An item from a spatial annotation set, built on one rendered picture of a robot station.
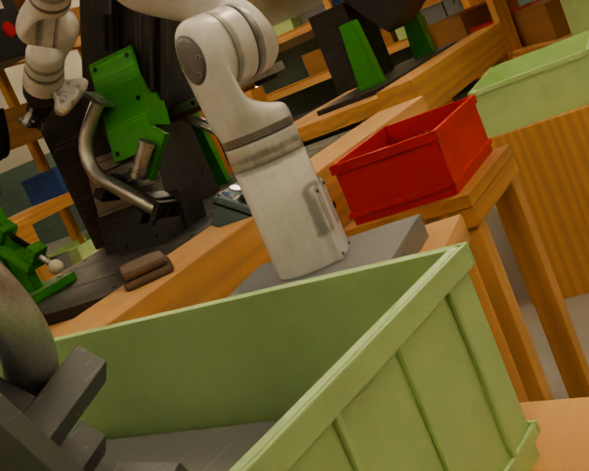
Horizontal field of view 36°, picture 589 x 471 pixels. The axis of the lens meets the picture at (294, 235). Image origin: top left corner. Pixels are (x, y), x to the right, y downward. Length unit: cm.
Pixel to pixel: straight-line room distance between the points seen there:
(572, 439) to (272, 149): 52
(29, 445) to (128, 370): 42
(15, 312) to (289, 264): 66
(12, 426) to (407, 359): 23
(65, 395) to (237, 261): 103
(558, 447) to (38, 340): 40
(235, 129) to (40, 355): 62
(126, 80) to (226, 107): 82
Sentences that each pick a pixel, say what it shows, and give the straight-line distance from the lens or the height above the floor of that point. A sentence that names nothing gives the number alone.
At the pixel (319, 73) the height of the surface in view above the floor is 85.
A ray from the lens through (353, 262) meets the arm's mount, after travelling 106.
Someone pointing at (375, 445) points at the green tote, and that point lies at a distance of 53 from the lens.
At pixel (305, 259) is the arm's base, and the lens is 109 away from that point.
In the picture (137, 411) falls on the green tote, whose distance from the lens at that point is 92.
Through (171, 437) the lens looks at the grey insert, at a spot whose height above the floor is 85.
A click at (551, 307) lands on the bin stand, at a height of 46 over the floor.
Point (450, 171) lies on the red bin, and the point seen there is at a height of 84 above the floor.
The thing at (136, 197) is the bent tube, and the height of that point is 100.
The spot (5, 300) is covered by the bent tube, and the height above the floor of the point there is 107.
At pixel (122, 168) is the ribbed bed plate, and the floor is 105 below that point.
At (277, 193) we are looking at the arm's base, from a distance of 107.
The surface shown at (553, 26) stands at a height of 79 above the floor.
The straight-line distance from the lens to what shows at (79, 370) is 52.
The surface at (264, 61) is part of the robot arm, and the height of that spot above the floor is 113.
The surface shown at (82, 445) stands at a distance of 61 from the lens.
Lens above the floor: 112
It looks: 10 degrees down
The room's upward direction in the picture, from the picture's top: 23 degrees counter-clockwise
